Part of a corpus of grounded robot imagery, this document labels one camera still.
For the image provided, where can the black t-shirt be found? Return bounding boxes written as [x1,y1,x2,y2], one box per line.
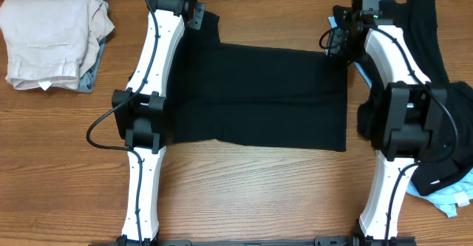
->
[168,12,347,151]

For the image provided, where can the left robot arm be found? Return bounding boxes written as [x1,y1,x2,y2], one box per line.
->
[112,0,205,245]

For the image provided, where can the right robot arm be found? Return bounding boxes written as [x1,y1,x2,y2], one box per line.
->
[314,0,449,245]

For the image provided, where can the black garment with white logo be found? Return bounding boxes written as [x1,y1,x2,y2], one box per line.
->
[332,0,473,197]

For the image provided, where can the folded grey denim garment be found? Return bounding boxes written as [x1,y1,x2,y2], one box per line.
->
[38,0,110,94]

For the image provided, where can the folded beige shorts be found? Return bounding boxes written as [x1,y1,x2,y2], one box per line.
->
[1,0,115,90]

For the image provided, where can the light blue t-shirt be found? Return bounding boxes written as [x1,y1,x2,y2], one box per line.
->
[327,0,473,219]

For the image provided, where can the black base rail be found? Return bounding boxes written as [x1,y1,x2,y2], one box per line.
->
[88,235,418,246]

